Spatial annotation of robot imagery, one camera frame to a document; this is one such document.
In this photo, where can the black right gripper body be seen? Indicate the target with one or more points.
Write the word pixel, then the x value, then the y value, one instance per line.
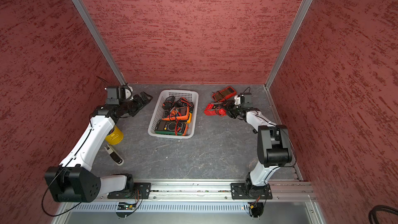
pixel 232 109

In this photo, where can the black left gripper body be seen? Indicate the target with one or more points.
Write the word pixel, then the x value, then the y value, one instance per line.
pixel 131 106

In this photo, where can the dark red multimeter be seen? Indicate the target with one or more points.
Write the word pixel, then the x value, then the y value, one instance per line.
pixel 224 95

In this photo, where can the red clamp meter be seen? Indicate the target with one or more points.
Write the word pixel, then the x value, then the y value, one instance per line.
pixel 216 109

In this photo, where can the small black multimeter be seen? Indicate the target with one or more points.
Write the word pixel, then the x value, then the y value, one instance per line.
pixel 169 103

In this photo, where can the yellow multimeter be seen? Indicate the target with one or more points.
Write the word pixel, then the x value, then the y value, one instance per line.
pixel 190 118

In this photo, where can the white plastic perforated basket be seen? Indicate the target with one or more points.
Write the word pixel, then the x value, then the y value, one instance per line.
pixel 191 96

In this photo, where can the orange long multimeter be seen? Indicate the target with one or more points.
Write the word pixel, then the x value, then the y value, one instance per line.
pixel 177 114

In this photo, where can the green multimeter DT9205A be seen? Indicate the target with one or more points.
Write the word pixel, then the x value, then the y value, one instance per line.
pixel 176 128

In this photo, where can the green multimeter face down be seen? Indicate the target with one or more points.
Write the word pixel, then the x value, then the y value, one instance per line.
pixel 183 102

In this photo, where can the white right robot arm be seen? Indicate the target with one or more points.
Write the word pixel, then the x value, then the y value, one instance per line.
pixel 273 147

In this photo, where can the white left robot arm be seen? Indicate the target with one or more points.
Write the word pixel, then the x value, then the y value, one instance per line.
pixel 72 180

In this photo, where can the yellow cup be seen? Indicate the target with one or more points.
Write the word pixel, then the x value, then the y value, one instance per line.
pixel 115 136

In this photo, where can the white black remote tester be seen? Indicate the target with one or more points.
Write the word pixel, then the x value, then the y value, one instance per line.
pixel 114 155

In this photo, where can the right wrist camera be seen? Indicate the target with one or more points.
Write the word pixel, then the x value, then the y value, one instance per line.
pixel 244 100

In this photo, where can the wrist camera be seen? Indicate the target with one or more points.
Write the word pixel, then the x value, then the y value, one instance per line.
pixel 244 100
pixel 118 94

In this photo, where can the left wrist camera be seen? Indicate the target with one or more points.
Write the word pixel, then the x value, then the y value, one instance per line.
pixel 118 94

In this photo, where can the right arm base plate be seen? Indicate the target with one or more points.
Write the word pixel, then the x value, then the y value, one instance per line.
pixel 243 191

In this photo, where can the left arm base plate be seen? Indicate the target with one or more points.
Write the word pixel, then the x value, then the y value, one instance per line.
pixel 139 191

